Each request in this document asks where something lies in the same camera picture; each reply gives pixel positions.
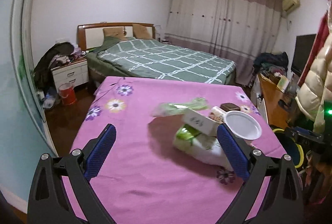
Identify bed with green sheet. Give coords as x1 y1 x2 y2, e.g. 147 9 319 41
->
85 37 238 86

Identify green checked quilt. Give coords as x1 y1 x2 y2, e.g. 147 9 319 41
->
96 38 236 84

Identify green tissue pack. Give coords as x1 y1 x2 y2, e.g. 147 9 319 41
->
151 98 209 118

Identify air conditioner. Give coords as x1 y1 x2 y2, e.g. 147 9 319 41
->
282 0 300 13

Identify white illustrated box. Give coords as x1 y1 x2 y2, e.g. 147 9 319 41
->
182 109 220 136

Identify right brown pillow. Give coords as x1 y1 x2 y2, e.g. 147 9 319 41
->
132 23 153 40

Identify brown wallet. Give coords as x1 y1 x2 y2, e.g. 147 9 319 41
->
220 103 241 112

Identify dark clothes on nightstand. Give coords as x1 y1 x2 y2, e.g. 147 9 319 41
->
34 42 74 94

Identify pink floral tablecloth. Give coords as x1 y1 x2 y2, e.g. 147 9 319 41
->
62 76 289 224

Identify yellow rimmed blue trash bin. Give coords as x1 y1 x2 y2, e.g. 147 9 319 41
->
273 128 304 169

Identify pile of clothes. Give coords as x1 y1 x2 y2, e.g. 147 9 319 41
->
253 52 289 76

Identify red bucket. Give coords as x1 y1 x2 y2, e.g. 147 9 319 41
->
59 83 77 106

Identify black television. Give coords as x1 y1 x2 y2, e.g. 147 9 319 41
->
291 34 316 77

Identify white pill bottle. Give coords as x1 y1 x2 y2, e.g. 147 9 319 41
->
209 106 226 124

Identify white nightstand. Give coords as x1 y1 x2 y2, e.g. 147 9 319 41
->
51 58 89 91

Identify green white plastic bag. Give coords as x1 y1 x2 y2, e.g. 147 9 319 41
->
173 125 233 172

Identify cream puffer jacket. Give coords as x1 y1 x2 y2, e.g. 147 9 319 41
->
295 32 332 131

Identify white purple curtain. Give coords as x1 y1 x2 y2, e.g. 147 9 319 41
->
165 0 282 86

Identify left brown pillow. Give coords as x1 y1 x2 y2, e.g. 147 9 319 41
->
103 27 127 41

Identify red garment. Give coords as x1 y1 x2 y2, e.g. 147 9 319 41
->
298 0 331 87

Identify brown pillow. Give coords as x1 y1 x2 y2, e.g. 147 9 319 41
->
103 27 127 41
132 23 153 40

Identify wooden headboard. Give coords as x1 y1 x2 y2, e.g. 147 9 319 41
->
77 22 155 51

